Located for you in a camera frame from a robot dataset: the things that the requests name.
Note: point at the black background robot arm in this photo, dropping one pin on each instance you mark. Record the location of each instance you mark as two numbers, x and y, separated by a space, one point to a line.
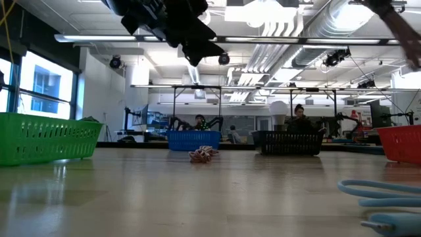
345 118
213 121

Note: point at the black metal rig frame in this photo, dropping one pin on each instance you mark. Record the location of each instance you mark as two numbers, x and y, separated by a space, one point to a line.
174 105
335 105

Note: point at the black plastic basket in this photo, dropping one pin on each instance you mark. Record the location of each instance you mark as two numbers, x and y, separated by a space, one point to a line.
289 143

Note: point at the round black ceiling camera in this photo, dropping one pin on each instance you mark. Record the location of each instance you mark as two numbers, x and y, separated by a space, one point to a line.
115 62
224 59

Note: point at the red plastic basket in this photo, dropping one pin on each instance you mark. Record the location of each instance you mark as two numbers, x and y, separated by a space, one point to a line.
403 143

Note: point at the window with dark frame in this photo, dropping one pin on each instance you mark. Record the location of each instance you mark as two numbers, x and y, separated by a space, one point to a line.
46 92

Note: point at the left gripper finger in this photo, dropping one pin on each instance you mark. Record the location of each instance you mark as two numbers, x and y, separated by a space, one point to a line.
190 34
199 52

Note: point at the person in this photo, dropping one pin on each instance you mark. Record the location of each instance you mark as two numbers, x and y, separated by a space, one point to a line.
199 121
300 121
235 134

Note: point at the ceiling light strip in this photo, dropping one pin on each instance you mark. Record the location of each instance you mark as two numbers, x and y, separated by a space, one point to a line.
98 38
329 41

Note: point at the black ceiling spotlight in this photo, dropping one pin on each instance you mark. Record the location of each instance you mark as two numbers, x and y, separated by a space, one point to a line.
366 84
336 56

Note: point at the large white light bulb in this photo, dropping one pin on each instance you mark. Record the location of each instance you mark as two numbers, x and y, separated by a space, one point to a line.
278 110

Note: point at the blue plastic basket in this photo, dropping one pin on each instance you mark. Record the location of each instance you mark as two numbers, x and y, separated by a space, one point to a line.
192 141

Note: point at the black computer monitor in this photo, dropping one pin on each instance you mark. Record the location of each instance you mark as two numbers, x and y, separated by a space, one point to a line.
380 115

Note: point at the black boom stand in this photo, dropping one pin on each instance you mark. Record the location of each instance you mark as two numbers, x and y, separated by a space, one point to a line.
399 115

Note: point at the red desk lamp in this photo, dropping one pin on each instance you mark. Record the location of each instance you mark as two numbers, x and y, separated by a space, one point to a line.
355 115

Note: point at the black monitor stand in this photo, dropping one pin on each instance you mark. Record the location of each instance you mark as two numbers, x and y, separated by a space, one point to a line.
126 120

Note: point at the green plastic basket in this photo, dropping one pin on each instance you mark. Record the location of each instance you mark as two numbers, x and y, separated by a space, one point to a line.
49 141

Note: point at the silver ventilation duct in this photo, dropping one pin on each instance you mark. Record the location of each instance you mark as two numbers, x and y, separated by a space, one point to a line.
329 29

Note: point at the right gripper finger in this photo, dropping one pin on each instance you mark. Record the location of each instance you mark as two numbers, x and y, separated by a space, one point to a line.
380 7

